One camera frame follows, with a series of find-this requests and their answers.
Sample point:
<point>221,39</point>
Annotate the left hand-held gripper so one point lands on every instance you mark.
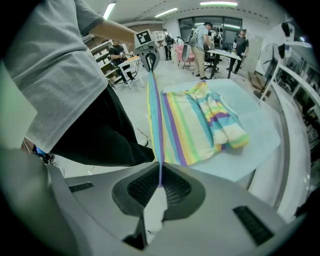
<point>146,45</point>

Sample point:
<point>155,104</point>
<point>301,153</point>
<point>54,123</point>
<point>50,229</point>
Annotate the white cubby shelf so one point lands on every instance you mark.
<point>157,38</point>

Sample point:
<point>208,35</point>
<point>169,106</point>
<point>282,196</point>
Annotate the black office chair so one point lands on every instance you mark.
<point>211,61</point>

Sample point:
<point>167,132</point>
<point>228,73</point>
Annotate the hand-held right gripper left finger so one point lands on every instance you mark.
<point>100,195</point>

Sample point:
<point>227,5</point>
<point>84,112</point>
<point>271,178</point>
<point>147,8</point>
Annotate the white frame stand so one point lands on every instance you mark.
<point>130,72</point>

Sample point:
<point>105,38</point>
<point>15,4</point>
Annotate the pink chair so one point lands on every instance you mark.
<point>187,56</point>

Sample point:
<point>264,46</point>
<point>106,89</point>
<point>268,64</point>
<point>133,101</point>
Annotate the black hanging cap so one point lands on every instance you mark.
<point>281,51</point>
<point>285,28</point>

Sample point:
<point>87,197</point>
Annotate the person's black trousers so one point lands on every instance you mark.
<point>105,135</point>

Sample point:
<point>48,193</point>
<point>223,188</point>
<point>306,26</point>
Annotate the light blue padded table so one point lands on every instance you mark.
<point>250,150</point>

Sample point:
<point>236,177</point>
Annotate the white cluttered shelf unit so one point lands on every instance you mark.
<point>103,60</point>

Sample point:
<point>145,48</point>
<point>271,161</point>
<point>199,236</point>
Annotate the black standing fan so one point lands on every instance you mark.
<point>268,62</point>

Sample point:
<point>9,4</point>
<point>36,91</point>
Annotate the pastel striped shirt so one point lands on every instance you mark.
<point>185,125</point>

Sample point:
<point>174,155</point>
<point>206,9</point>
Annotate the ceiling light tube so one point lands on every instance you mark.
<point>109,11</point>
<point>166,12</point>
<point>218,3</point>

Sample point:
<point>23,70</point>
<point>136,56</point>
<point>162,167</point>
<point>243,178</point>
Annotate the person's grey sweatshirt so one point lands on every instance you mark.
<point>57,75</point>

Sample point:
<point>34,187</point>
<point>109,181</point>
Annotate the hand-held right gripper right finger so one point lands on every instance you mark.
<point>220,225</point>

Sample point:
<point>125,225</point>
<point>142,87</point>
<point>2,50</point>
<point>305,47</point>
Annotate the person's left forearm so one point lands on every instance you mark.
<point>112,31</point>

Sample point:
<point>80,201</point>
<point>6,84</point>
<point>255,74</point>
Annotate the orange sheet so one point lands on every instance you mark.
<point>131,59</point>

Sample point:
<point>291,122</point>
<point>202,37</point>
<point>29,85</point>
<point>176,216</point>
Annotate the white metal shelf rack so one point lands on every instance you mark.
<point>295,100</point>

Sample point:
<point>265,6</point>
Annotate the brown cardboard box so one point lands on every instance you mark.
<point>256,80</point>

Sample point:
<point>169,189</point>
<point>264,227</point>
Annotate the white work table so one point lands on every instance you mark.
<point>223,56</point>

